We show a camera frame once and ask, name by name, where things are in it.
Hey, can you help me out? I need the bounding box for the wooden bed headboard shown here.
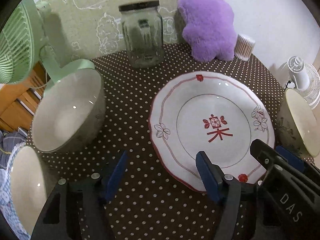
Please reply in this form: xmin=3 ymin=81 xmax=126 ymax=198
xmin=1 ymin=63 xmax=47 ymax=132

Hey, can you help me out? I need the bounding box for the grey striped pillow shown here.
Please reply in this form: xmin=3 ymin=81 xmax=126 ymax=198
xmin=0 ymin=128 xmax=27 ymax=169

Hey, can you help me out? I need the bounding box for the green desk fan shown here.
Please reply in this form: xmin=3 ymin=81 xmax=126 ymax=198
xmin=1 ymin=0 xmax=95 ymax=90

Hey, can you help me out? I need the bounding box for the glass jar black lid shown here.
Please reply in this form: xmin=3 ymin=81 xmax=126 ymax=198
xmin=118 ymin=0 xmax=164 ymax=68

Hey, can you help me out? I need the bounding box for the cotton swab container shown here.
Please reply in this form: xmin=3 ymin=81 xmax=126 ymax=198
xmin=234 ymin=34 xmax=255 ymax=61

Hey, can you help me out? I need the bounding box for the blue checkered cat blanket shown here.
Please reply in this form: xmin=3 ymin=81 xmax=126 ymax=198
xmin=1 ymin=142 xmax=31 ymax=239

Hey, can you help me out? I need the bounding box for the white plate red pattern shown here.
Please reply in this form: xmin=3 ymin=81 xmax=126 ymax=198
xmin=149 ymin=72 xmax=275 ymax=193

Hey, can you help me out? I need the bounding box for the grey floral bowl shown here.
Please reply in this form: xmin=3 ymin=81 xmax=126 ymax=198
xmin=276 ymin=88 xmax=319 ymax=157
xmin=31 ymin=69 xmax=106 ymax=153
xmin=10 ymin=146 xmax=59 ymax=235

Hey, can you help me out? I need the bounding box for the white floor fan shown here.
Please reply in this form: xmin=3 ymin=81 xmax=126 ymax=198
xmin=284 ymin=56 xmax=320 ymax=110

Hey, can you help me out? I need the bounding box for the green patterned board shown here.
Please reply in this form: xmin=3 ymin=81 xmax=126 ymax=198
xmin=34 ymin=0 xmax=184 ymax=64

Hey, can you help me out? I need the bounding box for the purple plush toy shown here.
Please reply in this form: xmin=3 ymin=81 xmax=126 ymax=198
xmin=177 ymin=0 xmax=238 ymax=62

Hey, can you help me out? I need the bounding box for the brown polka dot tablecloth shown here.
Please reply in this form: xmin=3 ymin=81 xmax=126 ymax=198
xmin=40 ymin=44 xmax=284 ymax=239

